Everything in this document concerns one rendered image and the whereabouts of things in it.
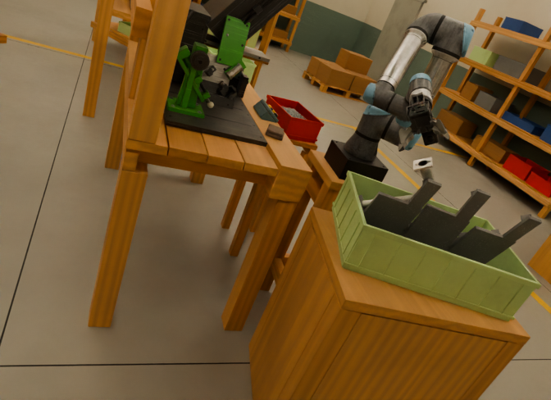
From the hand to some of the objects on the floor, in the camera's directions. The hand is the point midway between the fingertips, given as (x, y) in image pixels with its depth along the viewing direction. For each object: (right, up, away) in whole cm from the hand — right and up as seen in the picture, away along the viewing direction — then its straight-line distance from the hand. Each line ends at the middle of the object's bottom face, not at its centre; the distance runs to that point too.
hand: (423, 147), depth 133 cm
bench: (-114, -36, +119) cm, 169 cm away
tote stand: (-24, -106, +53) cm, 121 cm away
